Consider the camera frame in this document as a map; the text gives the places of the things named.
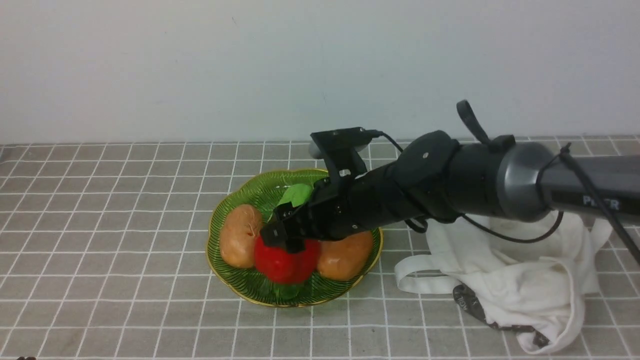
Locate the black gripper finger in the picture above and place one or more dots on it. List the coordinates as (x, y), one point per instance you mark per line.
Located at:
(295, 244)

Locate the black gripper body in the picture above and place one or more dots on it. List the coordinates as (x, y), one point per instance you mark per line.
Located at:
(365, 203)

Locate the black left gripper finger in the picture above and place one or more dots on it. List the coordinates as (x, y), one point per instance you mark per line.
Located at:
(274, 234)

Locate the red bell pepper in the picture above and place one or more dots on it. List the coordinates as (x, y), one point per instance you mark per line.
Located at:
(283, 268)

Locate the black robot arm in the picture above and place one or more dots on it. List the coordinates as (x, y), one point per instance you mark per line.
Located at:
(438, 178)

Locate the white cloth bag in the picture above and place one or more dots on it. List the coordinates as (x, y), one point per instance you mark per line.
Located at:
(536, 290)

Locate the left brown potato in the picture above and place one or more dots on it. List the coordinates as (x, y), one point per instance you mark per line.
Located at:
(238, 236)

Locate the brown potato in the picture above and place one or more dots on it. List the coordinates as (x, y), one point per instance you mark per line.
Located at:
(344, 259)
(238, 236)

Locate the green leaf-shaped plate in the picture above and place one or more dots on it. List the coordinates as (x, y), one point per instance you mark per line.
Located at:
(263, 191)

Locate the green cucumber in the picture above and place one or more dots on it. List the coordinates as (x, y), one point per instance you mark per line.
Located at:
(296, 195)

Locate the green leafy vegetable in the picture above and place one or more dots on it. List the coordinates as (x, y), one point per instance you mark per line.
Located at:
(286, 292)

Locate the right brown potato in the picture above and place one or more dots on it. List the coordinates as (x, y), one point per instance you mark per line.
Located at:
(344, 259)

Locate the grey checkered tablecloth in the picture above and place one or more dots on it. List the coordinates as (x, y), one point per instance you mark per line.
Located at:
(102, 257)

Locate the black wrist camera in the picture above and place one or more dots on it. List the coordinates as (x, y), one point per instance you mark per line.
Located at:
(340, 149)

